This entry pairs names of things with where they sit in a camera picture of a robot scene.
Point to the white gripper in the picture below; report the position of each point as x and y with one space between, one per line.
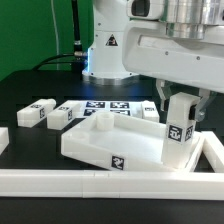
180 41

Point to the white desk top tray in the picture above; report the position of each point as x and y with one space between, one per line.
123 143

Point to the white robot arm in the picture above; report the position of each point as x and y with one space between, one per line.
105 64

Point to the fiducial marker sheet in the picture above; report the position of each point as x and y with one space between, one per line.
123 107

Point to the white right fence bar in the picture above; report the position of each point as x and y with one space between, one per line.
214 151

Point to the white fence bar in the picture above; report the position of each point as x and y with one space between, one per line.
214 151
111 184
4 138

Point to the white front fence bar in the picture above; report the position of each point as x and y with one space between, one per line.
111 184

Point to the white left fence bar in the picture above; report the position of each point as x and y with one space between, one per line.
4 138

